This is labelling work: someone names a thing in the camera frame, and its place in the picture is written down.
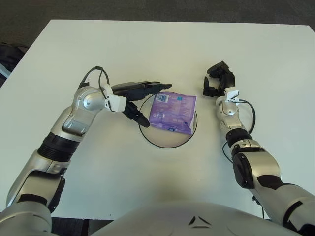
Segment white plate with black rim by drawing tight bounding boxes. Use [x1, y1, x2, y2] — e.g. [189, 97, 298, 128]
[138, 94, 198, 149]

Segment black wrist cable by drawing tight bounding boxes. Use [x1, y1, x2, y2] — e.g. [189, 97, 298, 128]
[237, 98, 256, 133]
[78, 66, 110, 99]

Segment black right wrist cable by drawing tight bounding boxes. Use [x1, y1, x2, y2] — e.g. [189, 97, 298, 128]
[237, 98, 256, 133]

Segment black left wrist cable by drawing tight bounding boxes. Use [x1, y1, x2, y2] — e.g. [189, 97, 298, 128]
[78, 66, 110, 99]

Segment black bag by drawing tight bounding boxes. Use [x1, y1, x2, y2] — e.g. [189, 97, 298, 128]
[0, 43, 29, 79]

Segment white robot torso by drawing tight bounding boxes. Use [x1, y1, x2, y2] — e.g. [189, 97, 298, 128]
[91, 201, 315, 236]

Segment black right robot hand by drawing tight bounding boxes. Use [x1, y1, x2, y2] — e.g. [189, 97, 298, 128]
[202, 60, 236, 97]

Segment purple tissue paper pack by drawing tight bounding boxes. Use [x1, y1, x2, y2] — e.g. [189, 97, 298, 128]
[149, 92, 197, 135]

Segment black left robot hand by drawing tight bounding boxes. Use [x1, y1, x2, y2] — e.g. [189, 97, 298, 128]
[111, 81, 173, 128]

